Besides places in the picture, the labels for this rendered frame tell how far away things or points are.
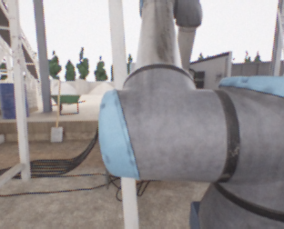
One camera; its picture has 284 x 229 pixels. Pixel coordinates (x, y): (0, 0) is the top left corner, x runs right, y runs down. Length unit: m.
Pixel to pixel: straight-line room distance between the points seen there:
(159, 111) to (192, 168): 0.09
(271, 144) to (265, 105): 0.05
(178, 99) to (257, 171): 0.13
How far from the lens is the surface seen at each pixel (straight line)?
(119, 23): 0.89
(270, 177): 0.27
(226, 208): 0.32
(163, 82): 0.25
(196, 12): 0.76
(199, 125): 0.21
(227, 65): 0.98
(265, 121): 0.24
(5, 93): 5.00
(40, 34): 5.97
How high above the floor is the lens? 1.05
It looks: 9 degrees down
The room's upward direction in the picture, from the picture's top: straight up
